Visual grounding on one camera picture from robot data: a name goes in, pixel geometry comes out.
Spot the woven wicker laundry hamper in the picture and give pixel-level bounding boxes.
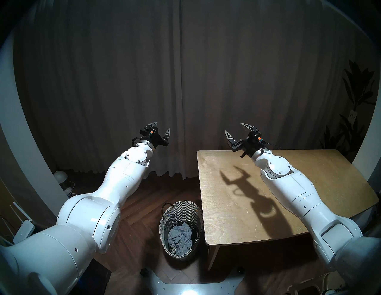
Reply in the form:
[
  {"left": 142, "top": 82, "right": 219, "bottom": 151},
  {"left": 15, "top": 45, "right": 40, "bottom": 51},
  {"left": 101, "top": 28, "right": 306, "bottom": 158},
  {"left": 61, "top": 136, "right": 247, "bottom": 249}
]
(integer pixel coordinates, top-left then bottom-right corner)
[{"left": 159, "top": 201, "right": 204, "bottom": 261}]

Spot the cream plastic chair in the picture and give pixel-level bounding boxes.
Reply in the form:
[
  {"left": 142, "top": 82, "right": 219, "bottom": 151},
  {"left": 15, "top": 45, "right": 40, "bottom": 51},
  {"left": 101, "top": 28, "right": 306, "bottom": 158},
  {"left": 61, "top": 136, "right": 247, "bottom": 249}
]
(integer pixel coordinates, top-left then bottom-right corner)
[{"left": 286, "top": 269, "right": 347, "bottom": 295}]

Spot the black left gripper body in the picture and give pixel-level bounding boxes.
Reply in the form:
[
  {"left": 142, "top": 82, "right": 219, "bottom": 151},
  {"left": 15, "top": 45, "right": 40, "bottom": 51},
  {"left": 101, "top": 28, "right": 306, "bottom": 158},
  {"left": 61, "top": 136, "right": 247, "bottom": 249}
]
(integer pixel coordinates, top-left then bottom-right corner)
[{"left": 140, "top": 126, "right": 170, "bottom": 150}]

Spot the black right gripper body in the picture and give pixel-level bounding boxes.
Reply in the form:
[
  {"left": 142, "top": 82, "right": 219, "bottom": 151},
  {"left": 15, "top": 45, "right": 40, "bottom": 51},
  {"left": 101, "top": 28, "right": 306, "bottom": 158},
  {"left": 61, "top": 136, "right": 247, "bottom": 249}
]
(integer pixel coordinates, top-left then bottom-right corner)
[{"left": 231, "top": 127, "right": 266, "bottom": 159}]

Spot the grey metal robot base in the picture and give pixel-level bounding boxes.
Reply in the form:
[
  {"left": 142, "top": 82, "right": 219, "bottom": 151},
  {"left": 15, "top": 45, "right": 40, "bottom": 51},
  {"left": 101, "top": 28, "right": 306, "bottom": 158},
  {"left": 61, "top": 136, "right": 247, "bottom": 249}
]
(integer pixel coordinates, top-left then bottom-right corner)
[{"left": 140, "top": 268, "right": 247, "bottom": 295}]

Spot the light wooden table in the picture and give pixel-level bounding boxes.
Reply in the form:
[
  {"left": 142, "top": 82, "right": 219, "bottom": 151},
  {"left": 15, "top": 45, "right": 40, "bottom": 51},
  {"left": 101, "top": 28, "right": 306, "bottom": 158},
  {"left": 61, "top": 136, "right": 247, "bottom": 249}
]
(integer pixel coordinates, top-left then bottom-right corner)
[{"left": 196, "top": 149, "right": 379, "bottom": 271}]

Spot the black computer case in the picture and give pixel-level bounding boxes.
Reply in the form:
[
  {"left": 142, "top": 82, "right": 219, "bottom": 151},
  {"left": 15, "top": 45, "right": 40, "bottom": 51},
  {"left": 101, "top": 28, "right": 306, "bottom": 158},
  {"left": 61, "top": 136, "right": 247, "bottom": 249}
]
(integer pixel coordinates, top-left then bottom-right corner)
[{"left": 86, "top": 259, "right": 112, "bottom": 295}]

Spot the grey garment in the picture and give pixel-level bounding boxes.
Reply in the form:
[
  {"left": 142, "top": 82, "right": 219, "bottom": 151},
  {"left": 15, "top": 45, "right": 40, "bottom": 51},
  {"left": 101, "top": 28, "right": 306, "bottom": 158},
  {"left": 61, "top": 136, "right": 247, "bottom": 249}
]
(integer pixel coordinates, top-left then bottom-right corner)
[{"left": 167, "top": 222, "right": 193, "bottom": 256}]

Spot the white wifi router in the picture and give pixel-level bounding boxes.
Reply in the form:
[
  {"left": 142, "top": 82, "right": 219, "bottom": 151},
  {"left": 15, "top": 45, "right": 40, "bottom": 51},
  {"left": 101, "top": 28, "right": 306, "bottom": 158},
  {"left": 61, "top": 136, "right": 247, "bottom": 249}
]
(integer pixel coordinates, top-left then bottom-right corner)
[{"left": 0, "top": 202, "right": 35, "bottom": 247}]

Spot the tall dark leafy plant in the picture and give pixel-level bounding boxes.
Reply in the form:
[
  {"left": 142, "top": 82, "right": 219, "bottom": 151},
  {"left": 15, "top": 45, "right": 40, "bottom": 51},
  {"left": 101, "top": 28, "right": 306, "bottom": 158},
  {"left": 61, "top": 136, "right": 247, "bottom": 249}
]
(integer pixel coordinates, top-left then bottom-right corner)
[{"left": 319, "top": 59, "right": 377, "bottom": 159}]

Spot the long grey curtain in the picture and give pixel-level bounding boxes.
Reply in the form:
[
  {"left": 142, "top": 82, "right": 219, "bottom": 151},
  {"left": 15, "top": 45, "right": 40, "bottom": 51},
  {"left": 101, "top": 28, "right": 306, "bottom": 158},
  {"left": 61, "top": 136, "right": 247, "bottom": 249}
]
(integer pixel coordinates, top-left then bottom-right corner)
[{"left": 13, "top": 0, "right": 369, "bottom": 181}]

